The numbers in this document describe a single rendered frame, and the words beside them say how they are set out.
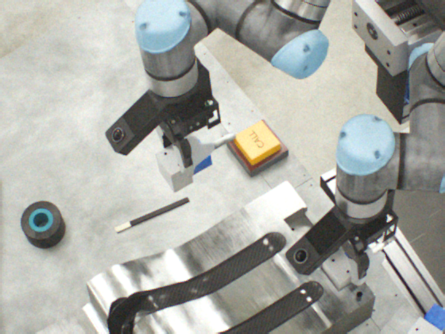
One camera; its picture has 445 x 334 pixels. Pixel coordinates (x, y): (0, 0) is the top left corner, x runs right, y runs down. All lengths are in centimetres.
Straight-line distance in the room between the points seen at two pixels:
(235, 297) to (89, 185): 38
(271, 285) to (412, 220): 89
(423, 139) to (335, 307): 37
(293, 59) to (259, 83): 156
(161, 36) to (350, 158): 29
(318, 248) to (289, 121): 140
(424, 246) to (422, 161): 111
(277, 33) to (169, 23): 14
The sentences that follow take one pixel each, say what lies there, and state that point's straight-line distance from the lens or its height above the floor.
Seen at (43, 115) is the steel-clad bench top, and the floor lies 80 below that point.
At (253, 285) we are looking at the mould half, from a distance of 152.
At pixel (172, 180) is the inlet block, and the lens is 156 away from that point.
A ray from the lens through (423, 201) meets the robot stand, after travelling 239.
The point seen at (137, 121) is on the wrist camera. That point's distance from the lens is 143.
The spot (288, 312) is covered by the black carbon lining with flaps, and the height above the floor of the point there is 88.
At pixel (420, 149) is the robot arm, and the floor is 124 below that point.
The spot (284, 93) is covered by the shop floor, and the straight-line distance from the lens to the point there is 280.
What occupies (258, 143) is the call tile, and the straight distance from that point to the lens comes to 171.
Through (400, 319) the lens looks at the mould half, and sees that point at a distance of 153.
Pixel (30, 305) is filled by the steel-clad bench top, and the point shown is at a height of 80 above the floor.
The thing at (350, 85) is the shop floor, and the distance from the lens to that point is 282.
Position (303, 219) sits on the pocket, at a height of 86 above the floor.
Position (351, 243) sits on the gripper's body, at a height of 104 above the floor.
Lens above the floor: 226
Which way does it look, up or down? 58 degrees down
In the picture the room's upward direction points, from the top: 8 degrees counter-clockwise
